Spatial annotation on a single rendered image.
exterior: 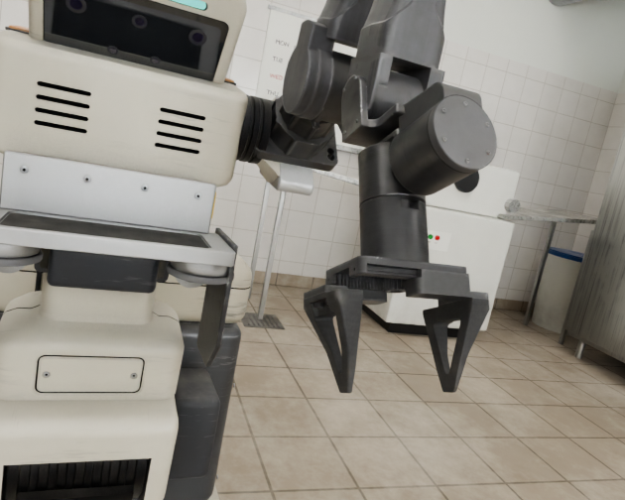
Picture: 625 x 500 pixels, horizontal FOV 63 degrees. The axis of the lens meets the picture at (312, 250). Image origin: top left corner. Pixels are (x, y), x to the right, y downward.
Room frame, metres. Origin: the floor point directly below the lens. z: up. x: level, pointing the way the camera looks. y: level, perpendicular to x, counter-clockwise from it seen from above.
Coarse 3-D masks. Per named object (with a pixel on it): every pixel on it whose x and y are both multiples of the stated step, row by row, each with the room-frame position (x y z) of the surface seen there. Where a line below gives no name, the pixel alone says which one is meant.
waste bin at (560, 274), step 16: (560, 256) 4.23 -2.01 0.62; (576, 256) 4.14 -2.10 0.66; (544, 272) 4.37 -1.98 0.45; (560, 272) 4.21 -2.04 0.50; (576, 272) 4.13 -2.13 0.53; (544, 288) 4.32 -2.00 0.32; (560, 288) 4.19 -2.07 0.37; (544, 304) 4.28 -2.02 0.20; (560, 304) 4.18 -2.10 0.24; (544, 320) 4.25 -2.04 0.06; (560, 320) 4.17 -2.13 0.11
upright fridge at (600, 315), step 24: (624, 144) 3.55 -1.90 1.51; (624, 168) 3.50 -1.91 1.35; (624, 192) 3.45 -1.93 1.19; (600, 216) 3.57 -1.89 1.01; (624, 216) 3.40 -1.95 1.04; (600, 240) 3.52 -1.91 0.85; (624, 240) 3.35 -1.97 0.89; (600, 264) 3.47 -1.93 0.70; (624, 264) 3.30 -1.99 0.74; (576, 288) 3.59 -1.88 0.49; (600, 288) 3.41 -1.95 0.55; (624, 288) 3.26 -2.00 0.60; (576, 312) 3.53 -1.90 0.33; (600, 312) 3.36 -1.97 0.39; (624, 312) 3.21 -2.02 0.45; (576, 336) 3.53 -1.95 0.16; (600, 336) 3.31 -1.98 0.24; (624, 336) 3.16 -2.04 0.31; (624, 360) 3.16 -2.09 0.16
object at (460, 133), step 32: (352, 96) 0.47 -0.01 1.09; (416, 96) 0.41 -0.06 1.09; (448, 96) 0.38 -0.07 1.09; (480, 96) 0.40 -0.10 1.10; (352, 128) 0.46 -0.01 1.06; (384, 128) 0.45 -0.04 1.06; (416, 128) 0.39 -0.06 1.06; (448, 128) 0.37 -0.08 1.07; (480, 128) 0.39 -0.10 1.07; (416, 160) 0.38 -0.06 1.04; (448, 160) 0.36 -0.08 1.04; (480, 160) 0.37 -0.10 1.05; (416, 192) 0.41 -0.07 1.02
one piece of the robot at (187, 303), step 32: (0, 288) 0.77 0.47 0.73; (32, 288) 0.78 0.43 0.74; (160, 288) 0.86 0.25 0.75; (192, 288) 0.89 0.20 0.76; (192, 320) 0.90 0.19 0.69; (192, 352) 0.89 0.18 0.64; (224, 352) 0.92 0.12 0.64; (224, 384) 0.92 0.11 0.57; (224, 416) 0.93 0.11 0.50; (192, 480) 0.91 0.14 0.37
